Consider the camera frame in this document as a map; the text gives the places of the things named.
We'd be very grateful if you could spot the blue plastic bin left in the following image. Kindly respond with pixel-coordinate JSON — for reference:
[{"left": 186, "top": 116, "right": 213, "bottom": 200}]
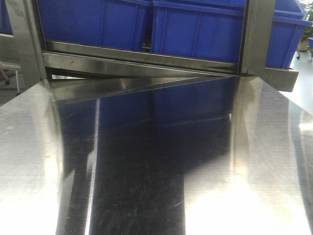
[{"left": 37, "top": 0, "right": 152, "bottom": 51}]

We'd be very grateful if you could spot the blue plastic bin right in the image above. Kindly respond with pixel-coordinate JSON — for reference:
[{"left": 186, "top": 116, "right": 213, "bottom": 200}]
[{"left": 266, "top": 0, "right": 313, "bottom": 69}]

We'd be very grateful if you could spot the stainless steel shelf rack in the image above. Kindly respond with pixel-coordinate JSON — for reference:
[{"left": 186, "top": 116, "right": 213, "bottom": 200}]
[{"left": 0, "top": 0, "right": 298, "bottom": 92}]

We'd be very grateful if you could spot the blue plastic bin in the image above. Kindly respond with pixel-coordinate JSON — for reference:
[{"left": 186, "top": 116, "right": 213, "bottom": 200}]
[
  {"left": 37, "top": 0, "right": 152, "bottom": 51},
  {"left": 266, "top": 0, "right": 313, "bottom": 69},
  {"left": 151, "top": 0, "right": 245, "bottom": 63}
]

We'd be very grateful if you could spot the green potted plant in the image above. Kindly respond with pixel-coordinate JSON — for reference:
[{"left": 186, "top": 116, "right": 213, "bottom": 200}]
[{"left": 298, "top": 0, "right": 313, "bottom": 52}]

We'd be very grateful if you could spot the blue plastic bin middle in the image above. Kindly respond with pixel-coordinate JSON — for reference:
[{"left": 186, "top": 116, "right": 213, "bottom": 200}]
[{"left": 151, "top": 0, "right": 245, "bottom": 63}]

